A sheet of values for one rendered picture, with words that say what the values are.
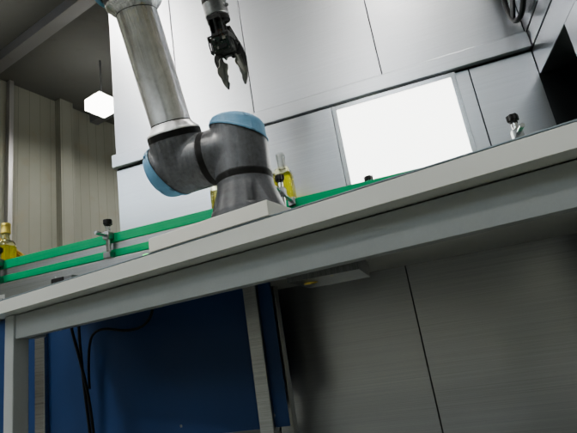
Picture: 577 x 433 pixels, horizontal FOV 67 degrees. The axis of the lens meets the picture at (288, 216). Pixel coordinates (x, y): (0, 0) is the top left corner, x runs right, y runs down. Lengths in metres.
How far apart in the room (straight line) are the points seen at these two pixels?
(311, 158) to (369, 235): 0.91
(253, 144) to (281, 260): 0.25
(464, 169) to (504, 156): 0.05
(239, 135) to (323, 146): 0.74
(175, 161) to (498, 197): 0.60
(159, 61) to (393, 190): 0.56
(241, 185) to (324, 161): 0.77
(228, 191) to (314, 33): 1.12
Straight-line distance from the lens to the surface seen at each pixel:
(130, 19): 1.01
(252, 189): 0.82
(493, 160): 0.63
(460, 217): 0.66
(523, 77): 1.69
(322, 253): 0.72
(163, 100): 0.96
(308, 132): 1.61
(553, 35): 1.55
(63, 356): 1.63
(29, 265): 1.76
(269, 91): 1.77
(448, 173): 0.63
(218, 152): 0.88
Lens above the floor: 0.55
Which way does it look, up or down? 15 degrees up
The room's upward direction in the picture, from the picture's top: 9 degrees counter-clockwise
